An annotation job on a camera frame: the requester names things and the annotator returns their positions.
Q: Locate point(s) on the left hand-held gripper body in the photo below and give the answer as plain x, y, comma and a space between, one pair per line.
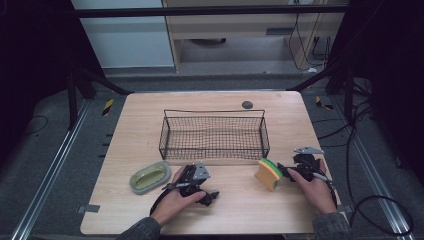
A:
191, 173

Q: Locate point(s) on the person's right hand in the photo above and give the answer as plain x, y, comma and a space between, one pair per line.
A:
313, 193

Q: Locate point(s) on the person's left hand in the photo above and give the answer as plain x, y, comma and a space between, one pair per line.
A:
173, 203

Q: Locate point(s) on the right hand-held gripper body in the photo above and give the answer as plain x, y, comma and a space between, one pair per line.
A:
306, 163

